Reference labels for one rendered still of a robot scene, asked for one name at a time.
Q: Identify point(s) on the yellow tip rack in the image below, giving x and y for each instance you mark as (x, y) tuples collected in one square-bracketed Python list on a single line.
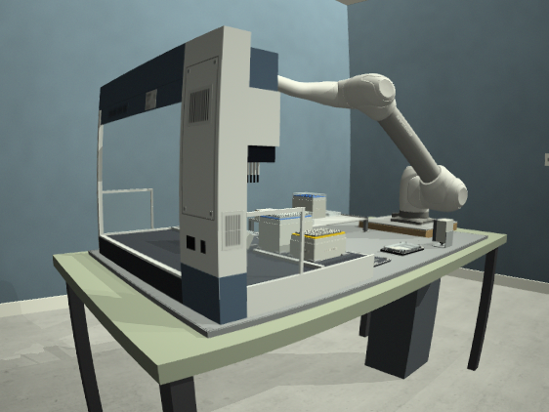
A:
[(324, 243)]

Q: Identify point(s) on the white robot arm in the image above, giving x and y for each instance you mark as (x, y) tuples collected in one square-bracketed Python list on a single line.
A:
[(374, 95)]

